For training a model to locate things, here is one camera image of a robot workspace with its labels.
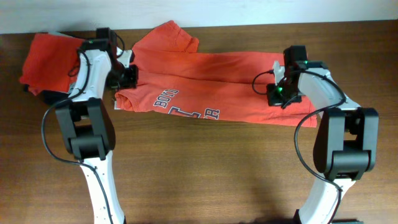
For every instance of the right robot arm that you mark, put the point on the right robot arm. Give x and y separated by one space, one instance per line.
346 142

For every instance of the folded dark navy garment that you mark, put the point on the folded dark navy garment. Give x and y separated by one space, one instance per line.
47 96

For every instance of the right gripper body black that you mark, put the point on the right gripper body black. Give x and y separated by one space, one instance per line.
282 94

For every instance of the orange-red t-shirt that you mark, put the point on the orange-red t-shirt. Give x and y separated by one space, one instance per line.
174 78

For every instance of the folded red-orange shirt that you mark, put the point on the folded red-orange shirt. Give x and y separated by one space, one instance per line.
49 63

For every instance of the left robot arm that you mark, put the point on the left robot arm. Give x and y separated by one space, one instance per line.
86 128

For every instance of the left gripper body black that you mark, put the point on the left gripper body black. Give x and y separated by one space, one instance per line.
120 76

